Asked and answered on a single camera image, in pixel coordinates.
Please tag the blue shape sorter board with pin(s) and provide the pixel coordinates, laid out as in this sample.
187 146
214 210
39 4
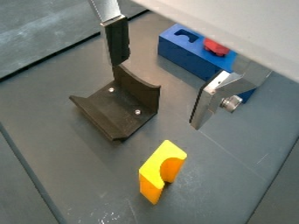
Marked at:
181 45

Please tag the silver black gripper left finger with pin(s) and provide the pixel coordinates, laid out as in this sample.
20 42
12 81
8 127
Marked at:
115 25

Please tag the black curved holder stand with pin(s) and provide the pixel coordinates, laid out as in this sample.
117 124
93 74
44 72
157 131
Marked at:
122 106

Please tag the yellow arch block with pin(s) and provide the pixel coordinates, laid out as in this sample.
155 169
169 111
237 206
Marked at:
159 170

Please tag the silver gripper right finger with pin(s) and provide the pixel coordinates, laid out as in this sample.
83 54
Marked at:
222 88

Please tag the red pentagon block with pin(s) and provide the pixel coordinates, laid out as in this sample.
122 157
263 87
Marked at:
214 47

